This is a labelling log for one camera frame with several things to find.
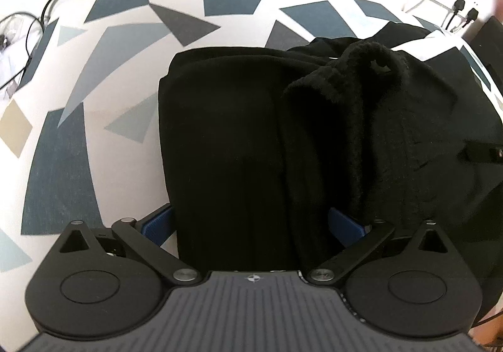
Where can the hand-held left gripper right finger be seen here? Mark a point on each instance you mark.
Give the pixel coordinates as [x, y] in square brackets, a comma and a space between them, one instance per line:
[346, 226]

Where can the black crumpled garment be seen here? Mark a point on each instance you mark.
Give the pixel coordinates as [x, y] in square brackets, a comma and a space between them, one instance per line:
[408, 31]

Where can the black cabinet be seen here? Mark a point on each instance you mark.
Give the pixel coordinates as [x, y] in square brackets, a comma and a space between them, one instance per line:
[491, 41]

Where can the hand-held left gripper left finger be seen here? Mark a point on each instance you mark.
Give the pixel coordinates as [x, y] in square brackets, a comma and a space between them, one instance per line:
[159, 224]

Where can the black plug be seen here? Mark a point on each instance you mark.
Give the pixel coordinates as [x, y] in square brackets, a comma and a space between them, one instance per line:
[471, 14]
[459, 5]

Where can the black fleece garment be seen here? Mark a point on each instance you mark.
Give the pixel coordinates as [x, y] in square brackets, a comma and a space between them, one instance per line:
[393, 120]

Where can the geometric patterned tablecloth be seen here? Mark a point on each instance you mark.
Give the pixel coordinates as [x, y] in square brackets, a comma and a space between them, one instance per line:
[59, 179]

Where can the black knit garment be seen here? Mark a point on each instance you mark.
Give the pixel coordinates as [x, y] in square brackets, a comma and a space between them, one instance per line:
[228, 159]

